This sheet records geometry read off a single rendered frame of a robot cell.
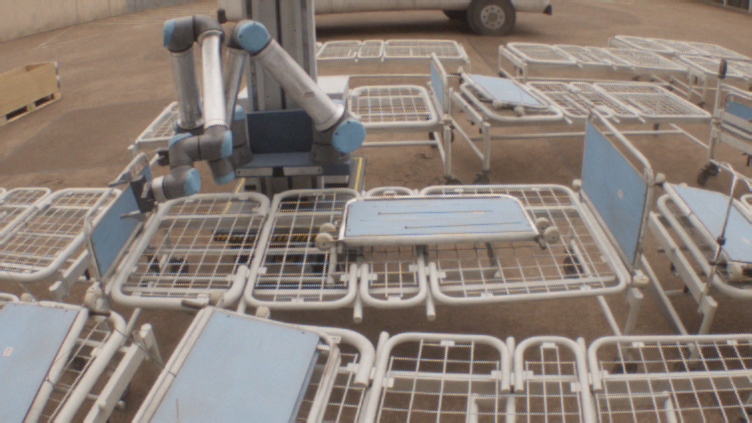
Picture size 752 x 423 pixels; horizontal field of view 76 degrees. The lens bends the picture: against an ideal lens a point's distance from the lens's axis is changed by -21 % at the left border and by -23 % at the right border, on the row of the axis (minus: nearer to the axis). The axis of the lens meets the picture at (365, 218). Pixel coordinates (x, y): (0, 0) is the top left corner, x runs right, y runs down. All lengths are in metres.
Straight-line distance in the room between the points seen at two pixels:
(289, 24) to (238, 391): 1.81
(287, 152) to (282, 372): 1.51
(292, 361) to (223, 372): 0.20
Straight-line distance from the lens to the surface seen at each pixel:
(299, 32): 2.79
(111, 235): 2.37
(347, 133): 2.50
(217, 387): 1.59
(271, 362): 1.66
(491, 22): 9.63
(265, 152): 2.94
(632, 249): 2.21
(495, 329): 2.67
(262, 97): 2.89
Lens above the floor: 1.63
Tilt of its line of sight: 27 degrees down
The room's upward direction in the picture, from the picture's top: 2 degrees counter-clockwise
